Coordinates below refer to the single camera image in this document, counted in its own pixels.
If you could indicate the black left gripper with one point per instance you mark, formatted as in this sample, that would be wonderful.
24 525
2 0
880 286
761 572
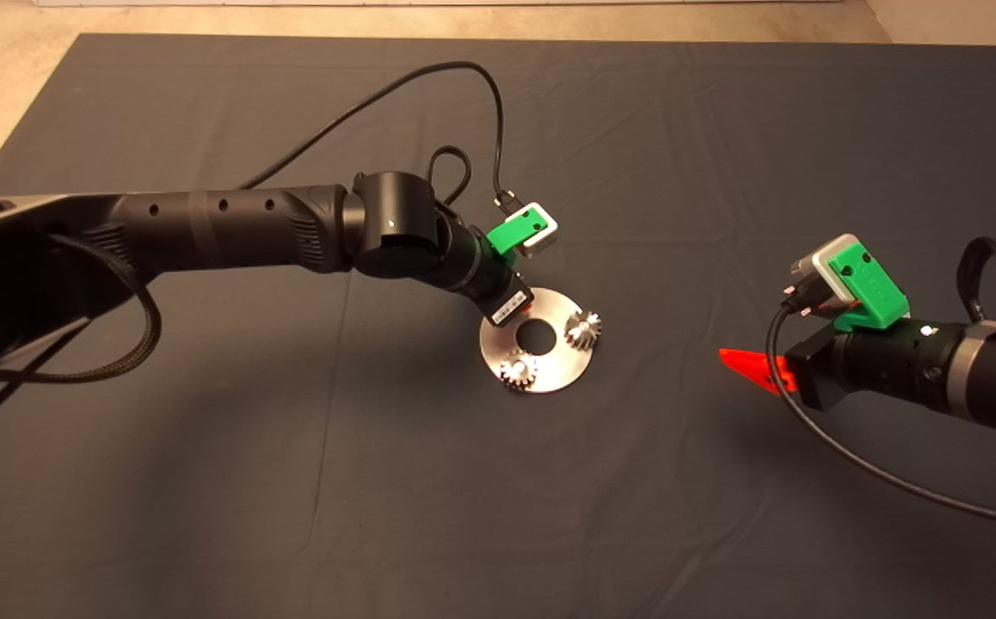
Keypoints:
494 279

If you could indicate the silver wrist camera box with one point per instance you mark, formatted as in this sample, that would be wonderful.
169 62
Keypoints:
545 228
812 266

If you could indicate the small steel planetary gear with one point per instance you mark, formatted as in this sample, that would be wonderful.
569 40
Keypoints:
519 372
584 331

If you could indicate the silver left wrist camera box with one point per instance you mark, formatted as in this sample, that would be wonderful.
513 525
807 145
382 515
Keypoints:
545 228

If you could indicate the round metal carrier plate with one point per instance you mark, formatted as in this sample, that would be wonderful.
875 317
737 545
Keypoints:
550 370

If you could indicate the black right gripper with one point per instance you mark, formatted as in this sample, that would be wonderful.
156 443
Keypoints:
876 365

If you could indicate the green left camera mount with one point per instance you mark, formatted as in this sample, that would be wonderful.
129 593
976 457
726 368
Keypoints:
515 232

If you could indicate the green right camera mount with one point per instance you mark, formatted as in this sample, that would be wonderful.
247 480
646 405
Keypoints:
872 288

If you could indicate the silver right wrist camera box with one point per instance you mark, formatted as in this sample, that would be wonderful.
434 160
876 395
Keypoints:
812 266

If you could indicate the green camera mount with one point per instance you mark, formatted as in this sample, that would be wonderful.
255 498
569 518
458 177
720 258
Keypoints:
872 288
515 232

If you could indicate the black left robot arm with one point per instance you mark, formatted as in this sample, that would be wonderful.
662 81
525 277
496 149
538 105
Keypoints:
223 228

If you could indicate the dark grey table cloth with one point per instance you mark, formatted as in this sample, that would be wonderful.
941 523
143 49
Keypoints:
205 473

